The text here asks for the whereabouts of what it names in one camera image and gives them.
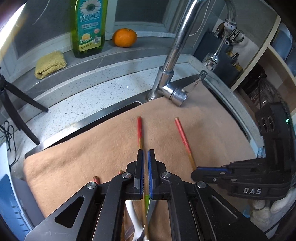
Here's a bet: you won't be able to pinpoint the black appliance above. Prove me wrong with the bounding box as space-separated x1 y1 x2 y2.
240 65 278 109

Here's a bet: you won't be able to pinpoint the chrome sprayer hose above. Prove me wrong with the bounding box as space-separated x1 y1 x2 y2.
201 0 237 71

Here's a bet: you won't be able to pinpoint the metal fork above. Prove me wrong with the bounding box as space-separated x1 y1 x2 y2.
133 200 158 241

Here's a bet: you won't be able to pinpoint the orange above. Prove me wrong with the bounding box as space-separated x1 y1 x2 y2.
112 28 137 48

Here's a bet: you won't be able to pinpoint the green dish soap bottle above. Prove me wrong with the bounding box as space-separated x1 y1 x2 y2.
70 0 109 59

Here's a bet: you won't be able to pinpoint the black cable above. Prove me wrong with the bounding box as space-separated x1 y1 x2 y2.
0 120 18 167

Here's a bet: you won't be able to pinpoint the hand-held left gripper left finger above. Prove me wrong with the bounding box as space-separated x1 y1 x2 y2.
24 149 145 241

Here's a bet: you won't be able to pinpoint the black-handled scissors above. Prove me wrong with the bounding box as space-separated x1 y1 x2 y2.
228 29 245 44

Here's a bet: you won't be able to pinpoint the person's right hand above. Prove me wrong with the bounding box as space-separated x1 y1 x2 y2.
251 192 291 229

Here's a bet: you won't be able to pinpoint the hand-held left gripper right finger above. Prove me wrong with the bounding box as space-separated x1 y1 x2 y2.
148 149 269 241

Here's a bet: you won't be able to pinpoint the green plastic utensil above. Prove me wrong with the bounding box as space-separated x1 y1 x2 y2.
144 194 155 210

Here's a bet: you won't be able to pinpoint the beige open shelf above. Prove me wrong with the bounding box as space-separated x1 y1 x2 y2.
230 16 296 93

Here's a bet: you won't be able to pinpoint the folded yellow cloth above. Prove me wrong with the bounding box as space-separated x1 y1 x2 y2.
34 51 67 80

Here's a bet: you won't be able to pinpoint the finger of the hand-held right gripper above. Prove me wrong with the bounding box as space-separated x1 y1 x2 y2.
221 159 269 173
191 166 232 184

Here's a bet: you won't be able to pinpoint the tan cloth mat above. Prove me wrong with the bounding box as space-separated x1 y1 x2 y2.
23 87 264 241

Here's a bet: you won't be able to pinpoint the chrome kitchen faucet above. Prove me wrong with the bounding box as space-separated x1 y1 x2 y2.
146 0 208 107

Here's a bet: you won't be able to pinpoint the blue and white board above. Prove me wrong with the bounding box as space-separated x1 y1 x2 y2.
0 142 44 232

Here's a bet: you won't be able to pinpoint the black knife block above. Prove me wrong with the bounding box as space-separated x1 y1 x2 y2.
194 30 245 87

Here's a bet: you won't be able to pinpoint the translucent white plastic spoon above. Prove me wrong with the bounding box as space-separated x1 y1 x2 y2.
125 200 145 241

